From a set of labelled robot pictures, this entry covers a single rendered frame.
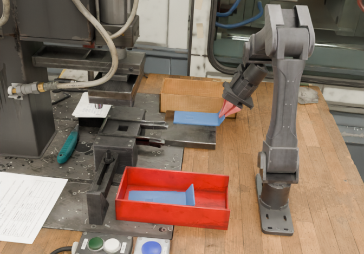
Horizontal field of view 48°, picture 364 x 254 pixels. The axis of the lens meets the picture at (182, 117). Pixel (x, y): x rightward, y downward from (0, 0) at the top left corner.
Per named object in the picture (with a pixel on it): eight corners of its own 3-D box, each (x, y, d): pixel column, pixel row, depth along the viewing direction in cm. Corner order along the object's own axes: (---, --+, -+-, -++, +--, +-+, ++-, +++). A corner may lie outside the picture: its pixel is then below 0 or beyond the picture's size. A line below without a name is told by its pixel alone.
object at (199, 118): (223, 126, 123) (225, 118, 121) (173, 123, 123) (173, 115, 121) (222, 114, 129) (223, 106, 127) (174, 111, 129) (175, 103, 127)
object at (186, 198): (194, 213, 93) (195, 203, 91) (127, 213, 92) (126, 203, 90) (192, 193, 99) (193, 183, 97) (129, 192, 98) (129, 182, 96)
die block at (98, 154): (132, 175, 104) (132, 151, 100) (95, 171, 105) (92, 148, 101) (145, 132, 121) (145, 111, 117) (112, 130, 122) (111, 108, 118)
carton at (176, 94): (235, 121, 131) (238, 99, 127) (158, 115, 132) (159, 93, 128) (234, 102, 142) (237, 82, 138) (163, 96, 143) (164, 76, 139)
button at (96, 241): (101, 255, 80) (101, 248, 79) (87, 254, 80) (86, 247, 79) (105, 244, 82) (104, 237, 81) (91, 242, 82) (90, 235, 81)
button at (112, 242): (117, 257, 80) (117, 250, 79) (103, 255, 80) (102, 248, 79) (121, 245, 82) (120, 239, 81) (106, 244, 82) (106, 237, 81)
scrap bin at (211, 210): (227, 230, 89) (230, 210, 86) (115, 220, 91) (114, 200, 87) (226, 194, 100) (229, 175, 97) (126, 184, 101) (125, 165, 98)
